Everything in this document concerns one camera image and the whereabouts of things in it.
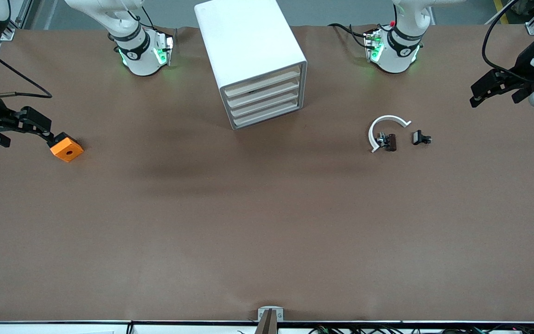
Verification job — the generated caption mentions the white plastic drawer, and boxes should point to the white plastic drawer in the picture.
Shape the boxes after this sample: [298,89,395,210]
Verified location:
[226,78,302,108]
[223,66,302,97]
[229,89,303,118]
[232,100,304,129]

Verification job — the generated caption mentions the white drawer cabinet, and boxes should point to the white drawer cabinet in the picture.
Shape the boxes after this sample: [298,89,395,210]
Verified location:
[194,0,308,130]

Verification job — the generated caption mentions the white curved plastic part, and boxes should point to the white curved plastic part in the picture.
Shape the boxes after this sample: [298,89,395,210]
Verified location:
[369,115,412,153]

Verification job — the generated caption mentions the brown table cover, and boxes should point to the brown table cover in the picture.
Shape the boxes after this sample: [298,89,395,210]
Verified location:
[0,24,534,323]

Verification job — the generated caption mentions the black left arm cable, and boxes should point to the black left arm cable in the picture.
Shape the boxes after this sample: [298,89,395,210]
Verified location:
[482,0,534,84]

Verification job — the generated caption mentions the dark brown switch component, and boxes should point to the dark brown switch component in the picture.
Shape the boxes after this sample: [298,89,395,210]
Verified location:
[377,133,397,152]

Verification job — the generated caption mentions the black base cable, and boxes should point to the black base cable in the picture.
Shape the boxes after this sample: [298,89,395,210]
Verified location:
[328,22,374,50]

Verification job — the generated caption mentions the white table edge rail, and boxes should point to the white table edge rail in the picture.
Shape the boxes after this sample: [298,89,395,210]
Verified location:
[0,319,534,334]

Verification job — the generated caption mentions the grey metal bracket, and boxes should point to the grey metal bracket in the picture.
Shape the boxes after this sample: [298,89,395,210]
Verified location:
[258,306,284,322]

